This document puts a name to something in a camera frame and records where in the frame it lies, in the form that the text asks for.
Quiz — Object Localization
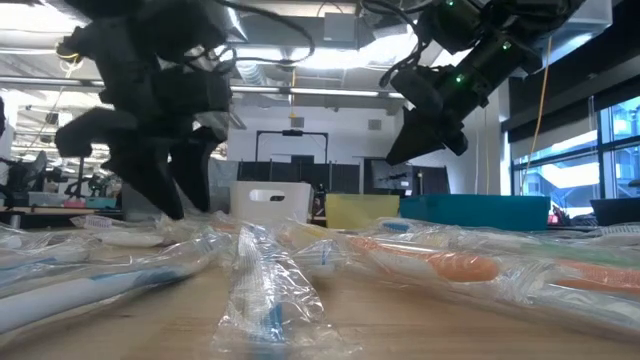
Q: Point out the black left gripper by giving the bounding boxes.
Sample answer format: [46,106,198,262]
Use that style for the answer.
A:
[54,59,234,220]

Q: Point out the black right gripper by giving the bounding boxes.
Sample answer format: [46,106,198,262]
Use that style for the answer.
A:
[385,66,490,166]

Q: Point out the blue white toothbrush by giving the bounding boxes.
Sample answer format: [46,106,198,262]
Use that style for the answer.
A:
[212,224,351,360]
[379,219,416,235]
[292,239,351,276]
[0,249,101,281]
[0,234,231,336]

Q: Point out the green white toothbrush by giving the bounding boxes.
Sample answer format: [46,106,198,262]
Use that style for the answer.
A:
[499,234,640,269]

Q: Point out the black cabinet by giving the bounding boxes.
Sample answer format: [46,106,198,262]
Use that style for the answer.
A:
[363,158,451,196]

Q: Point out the teal box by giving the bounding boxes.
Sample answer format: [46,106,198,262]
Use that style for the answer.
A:
[84,196,119,210]

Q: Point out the yellow plastic bin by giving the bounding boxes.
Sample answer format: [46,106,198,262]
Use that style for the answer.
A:
[325,193,401,231]

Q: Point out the teal blue plastic bin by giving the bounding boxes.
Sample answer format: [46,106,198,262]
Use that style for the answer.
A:
[398,193,552,233]

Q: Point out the ceiling strip light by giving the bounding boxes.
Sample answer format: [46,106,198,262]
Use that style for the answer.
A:
[229,84,406,100]

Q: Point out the black partition panels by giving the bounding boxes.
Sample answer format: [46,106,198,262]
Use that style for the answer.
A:
[237,159,361,195]

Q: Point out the white plastic bin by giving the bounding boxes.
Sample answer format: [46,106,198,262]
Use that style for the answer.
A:
[229,180,315,225]

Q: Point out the wooden desk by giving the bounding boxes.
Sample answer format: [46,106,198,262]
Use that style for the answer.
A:
[0,204,124,229]

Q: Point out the grey ceiling box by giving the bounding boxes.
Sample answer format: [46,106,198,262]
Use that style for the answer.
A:
[323,12,359,43]

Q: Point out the black office chair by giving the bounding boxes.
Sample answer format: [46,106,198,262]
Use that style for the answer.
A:
[0,149,51,206]

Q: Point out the black desk monitor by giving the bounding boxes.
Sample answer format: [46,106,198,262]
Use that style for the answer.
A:
[589,197,640,227]

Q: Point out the black metal gantry frame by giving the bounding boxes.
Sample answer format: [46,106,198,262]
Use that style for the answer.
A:
[254,128,330,164]

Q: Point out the yellow hanging cable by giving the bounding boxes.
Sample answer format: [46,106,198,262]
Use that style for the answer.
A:
[519,34,554,196]

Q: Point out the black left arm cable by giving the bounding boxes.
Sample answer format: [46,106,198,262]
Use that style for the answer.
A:
[209,0,317,66]

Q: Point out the large window black frame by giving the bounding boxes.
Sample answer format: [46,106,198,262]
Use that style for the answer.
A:
[509,94,640,201]

